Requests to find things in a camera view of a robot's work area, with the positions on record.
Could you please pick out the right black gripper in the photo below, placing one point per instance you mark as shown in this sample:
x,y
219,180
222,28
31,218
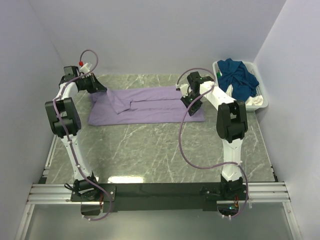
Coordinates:
x,y
190,102

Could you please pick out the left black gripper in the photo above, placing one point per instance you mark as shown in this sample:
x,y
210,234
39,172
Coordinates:
x,y
92,83

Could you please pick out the purple t shirt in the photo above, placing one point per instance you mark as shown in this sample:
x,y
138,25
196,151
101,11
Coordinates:
x,y
151,105

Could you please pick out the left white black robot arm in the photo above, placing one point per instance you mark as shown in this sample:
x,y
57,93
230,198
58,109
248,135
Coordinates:
x,y
65,123

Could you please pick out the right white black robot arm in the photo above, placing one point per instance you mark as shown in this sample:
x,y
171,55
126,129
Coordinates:
x,y
231,125

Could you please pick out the blue t shirt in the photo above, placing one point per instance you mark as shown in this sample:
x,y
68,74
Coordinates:
x,y
236,74

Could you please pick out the white cloth in basket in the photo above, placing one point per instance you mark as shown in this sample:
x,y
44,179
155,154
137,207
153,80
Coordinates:
x,y
251,101

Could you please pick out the white laundry basket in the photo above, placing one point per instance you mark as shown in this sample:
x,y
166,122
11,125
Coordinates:
x,y
260,89

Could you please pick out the black base beam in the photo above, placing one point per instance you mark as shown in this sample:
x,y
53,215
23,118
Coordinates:
x,y
164,196

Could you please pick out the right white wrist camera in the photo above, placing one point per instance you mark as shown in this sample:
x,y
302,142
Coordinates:
x,y
183,88

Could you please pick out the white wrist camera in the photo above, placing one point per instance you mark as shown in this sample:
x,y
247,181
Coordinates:
x,y
183,88
85,68

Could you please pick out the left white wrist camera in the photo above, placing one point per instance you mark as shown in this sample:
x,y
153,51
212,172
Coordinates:
x,y
85,68

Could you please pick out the aluminium rail frame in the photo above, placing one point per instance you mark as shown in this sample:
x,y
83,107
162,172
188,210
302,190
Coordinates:
x,y
149,153

